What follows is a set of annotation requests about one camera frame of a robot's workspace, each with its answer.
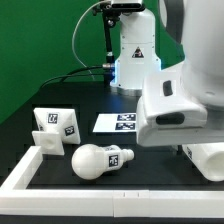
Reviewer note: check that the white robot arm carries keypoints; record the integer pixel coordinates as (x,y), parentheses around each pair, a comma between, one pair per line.
(190,31)

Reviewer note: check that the white light bulb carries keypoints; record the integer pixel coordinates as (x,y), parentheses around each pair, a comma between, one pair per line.
(90,161)

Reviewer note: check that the white frame wall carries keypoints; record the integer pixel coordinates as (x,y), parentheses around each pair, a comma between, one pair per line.
(16,198)

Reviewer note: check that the white marker sheet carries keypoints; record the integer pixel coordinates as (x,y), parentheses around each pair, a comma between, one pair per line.
(111,123)

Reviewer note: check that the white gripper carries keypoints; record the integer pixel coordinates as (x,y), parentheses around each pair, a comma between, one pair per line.
(180,105)

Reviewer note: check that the white lamp shade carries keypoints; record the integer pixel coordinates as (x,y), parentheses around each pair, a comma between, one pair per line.
(208,159)

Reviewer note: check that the white lamp base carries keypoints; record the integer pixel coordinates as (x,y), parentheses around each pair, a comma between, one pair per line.
(56,127)

